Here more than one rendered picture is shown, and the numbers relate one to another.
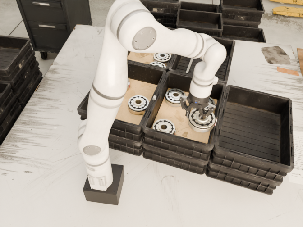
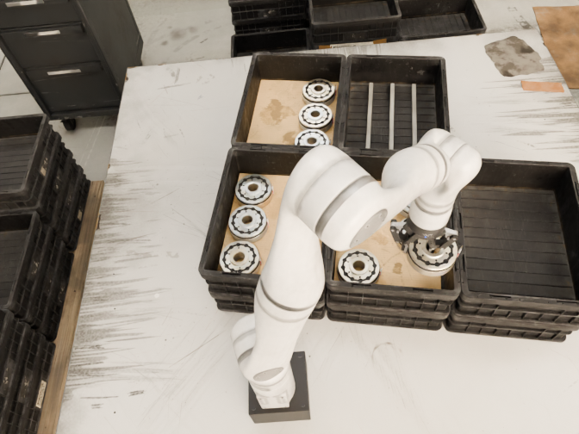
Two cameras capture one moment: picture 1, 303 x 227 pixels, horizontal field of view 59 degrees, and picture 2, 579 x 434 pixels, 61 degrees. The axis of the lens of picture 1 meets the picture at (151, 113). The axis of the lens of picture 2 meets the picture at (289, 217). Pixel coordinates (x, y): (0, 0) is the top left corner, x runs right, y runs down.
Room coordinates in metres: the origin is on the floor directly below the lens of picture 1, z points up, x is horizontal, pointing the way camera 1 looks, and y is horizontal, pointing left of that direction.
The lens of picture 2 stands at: (0.22, 0.12, 1.95)
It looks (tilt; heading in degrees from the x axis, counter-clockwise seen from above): 56 degrees down; 357
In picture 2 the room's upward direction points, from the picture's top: 8 degrees counter-clockwise
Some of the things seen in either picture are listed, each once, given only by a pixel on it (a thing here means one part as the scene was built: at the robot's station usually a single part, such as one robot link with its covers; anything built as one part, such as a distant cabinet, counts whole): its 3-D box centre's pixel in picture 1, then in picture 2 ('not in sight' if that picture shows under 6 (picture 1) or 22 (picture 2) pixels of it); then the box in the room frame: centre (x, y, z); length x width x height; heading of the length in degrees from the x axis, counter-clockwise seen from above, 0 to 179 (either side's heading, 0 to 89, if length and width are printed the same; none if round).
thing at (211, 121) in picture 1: (202, 117); (432, 248); (0.70, -0.20, 1.01); 0.10 x 0.10 x 0.01
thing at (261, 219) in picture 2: not in sight; (247, 220); (0.95, 0.20, 0.86); 0.10 x 0.10 x 0.01
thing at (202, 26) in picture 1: (195, 41); (351, 42); (2.23, -0.39, 0.37); 0.40 x 0.30 x 0.45; 84
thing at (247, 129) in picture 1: (251, 130); (513, 238); (0.76, -0.45, 0.87); 0.40 x 0.30 x 0.11; 164
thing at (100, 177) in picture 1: (98, 168); (270, 375); (0.53, 0.19, 0.89); 0.09 x 0.09 x 0.17; 83
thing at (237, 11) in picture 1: (236, 23); not in sight; (2.58, -0.83, 0.37); 0.40 x 0.30 x 0.45; 84
